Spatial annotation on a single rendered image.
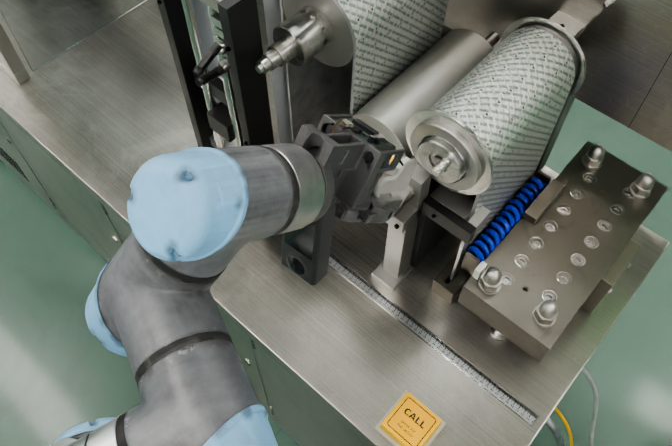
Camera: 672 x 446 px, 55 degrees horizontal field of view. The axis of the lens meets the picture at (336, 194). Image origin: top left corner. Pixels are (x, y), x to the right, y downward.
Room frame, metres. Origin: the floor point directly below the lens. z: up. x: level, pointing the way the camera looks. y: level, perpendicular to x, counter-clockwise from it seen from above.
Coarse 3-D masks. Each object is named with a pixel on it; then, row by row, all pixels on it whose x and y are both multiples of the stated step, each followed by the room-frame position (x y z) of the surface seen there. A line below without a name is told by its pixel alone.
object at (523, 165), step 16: (560, 112) 0.70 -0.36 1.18; (544, 128) 0.66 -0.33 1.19; (528, 144) 0.62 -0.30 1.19; (544, 144) 0.69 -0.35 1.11; (512, 160) 0.59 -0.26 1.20; (528, 160) 0.65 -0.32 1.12; (512, 176) 0.61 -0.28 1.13; (528, 176) 0.68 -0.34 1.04; (496, 192) 0.57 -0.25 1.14; (512, 192) 0.64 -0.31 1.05; (496, 208) 0.60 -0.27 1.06
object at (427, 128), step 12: (432, 120) 0.58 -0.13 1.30; (420, 132) 0.58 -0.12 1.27; (432, 132) 0.57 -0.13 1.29; (444, 132) 0.56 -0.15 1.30; (456, 132) 0.55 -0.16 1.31; (456, 144) 0.54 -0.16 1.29; (468, 144) 0.54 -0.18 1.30; (468, 156) 0.53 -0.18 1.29; (468, 168) 0.53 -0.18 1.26; (480, 168) 0.52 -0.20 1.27; (468, 180) 0.52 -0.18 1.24
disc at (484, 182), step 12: (408, 120) 0.61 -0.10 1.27; (420, 120) 0.60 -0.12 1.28; (444, 120) 0.57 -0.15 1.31; (456, 120) 0.56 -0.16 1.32; (408, 132) 0.61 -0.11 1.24; (468, 132) 0.55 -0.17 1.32; (408, 144) 0.60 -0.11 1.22; (480, 144) 0.53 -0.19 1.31; (480, 156) 0.53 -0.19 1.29; (492, 168) 0.52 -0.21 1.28; (480, 180) 0.52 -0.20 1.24; (468, 192) 0.53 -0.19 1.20; (480, 192) 0.52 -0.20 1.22
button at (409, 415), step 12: (408, 396) 0.32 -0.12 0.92; (396, 408) 0.30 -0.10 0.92; (408, 408) 0.30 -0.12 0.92; (420, 408) 0.30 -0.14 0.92; (384, 420) 0.28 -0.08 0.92; (396, 420) 0.28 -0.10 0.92; (408, 420) 0.28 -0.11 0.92; (420, 420) 0.28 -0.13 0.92; (432, 420) 0.28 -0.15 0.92; (396, 432) 0.26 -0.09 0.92; (408, 432) 0.26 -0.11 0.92; (420, 432) 0.26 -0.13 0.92; (432, 432) 0.26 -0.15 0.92; (408, 444) 0.25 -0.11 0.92; (420, 444) 0.25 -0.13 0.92
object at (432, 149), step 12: (420, 144) 0.57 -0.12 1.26; (432, 144) 0.56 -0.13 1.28; (444, 144) 0.55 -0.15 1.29; (420, 156) 0.57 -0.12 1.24; (432, 156) 0.56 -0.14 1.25; (444, 156) 0.54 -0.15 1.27; (456, 156) 0.54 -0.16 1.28; (456, 168) 0.53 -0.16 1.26; (444, 180) 0.54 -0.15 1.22; (456, 180) 0.52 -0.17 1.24
